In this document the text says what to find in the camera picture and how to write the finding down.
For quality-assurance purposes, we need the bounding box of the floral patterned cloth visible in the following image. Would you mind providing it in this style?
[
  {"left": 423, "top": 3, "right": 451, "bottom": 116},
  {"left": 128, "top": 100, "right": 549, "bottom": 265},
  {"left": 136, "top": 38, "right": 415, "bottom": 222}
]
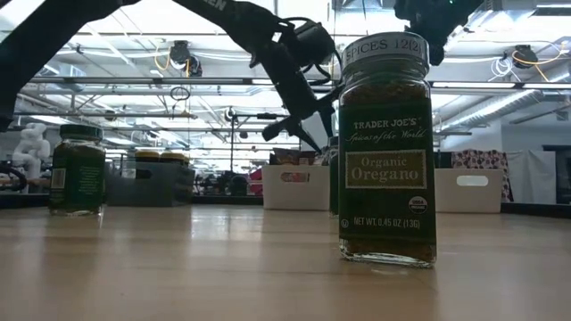
[{"left": 450, "top": 149, "right": 514, "bottom": 204}]

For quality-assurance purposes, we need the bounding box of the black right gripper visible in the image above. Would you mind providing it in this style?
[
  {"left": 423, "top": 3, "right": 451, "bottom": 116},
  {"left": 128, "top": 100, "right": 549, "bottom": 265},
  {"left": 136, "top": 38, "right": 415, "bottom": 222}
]
[{"left": 393, "top": 0, "right": 485, "bottom": 67}]

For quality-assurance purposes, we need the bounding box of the dark storage cabinet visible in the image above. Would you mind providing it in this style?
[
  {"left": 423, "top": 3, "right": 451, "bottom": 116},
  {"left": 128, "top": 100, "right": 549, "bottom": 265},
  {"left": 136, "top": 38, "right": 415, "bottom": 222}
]
[{"left": 542, "top": 144, "right": 571, "bottom": 206}]

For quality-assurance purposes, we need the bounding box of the black ceiling cable reel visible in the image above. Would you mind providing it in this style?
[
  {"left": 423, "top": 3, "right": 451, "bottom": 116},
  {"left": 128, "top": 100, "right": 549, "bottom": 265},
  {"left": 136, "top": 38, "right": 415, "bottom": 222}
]
[
  {"left": 511, "top": 44, "right": 539, "bottom": 70},
  {"left": 169, "top": 40, "right": 203, "bottom": 78}
]

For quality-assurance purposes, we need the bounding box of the white hanging sheet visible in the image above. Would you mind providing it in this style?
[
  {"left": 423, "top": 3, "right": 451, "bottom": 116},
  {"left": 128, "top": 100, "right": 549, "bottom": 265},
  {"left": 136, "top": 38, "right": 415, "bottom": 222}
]
[{"left": 506, "top": 150, "right": 558, "bottom": 205}]

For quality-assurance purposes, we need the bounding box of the long horizontal light bar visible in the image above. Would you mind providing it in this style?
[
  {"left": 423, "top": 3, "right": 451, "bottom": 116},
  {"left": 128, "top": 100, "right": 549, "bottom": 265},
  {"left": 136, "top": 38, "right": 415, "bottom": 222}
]
[{"left": 26, "top": 77, "right": 571, "bottom": 90}]

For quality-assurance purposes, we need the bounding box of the black aluminium table frame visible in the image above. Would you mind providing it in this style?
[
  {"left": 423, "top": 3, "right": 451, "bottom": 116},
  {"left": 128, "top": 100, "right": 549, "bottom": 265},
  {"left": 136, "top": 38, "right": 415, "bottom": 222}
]
[{"left": 0, "top": 192, "right": 571, "bottom": 219}]

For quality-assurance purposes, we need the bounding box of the white robot figure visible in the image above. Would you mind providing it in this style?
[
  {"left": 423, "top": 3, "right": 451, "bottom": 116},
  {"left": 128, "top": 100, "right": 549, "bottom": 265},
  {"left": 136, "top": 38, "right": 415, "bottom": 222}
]
[{"left": 12, "top": 123, "right": 52, "bottom": 179}]

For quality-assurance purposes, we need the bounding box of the white plastic bin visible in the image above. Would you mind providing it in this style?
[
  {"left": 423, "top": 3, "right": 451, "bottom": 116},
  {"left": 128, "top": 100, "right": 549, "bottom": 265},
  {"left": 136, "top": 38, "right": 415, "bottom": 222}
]
[
  {"left": 434, "top": 168, "right": 504, "bottom": 214},
  {"left": 261, "top": 164, "right": 331, "bottom": 212}
]

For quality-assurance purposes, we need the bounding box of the black distant robot rig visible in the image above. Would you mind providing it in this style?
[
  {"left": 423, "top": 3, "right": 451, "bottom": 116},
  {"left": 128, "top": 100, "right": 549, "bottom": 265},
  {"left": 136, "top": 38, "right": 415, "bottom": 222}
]
[{"left": 195, "top": 171, "right": 262, "bottom": 197}]

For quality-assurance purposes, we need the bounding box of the black looped cable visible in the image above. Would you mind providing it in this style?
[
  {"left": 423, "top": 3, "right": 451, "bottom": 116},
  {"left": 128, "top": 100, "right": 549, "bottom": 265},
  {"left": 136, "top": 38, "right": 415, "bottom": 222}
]
[{"left": 0, "top": 160, "right": 28, "bottom": 193}]

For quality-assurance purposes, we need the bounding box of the grey plastic bin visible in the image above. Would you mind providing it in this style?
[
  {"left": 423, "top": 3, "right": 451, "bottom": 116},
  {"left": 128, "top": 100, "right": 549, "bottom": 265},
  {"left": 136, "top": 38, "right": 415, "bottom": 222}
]
[{"left": 105, "top": 160, "right": 196, "bottom": 209}]

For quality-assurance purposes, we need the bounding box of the silver ceiling duct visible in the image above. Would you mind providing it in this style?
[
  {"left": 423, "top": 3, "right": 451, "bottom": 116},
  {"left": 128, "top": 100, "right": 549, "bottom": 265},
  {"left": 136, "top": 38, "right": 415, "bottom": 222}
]
[{"left": 439, "top": 88, "right": 571, "bottom": 130}]

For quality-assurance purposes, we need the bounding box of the black gantry frame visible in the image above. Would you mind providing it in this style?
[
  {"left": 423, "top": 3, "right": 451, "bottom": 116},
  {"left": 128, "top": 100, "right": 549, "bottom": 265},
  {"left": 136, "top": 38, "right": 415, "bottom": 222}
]
[{"left": 225, "top": 111, "right": 302, "bottom": 173}]

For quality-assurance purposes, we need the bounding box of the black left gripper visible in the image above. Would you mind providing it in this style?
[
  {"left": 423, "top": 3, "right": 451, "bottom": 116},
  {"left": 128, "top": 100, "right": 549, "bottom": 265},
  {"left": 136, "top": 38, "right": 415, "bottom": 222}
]
[{"left": 261, "top": 19, "right": 343, "bottom": 154}]

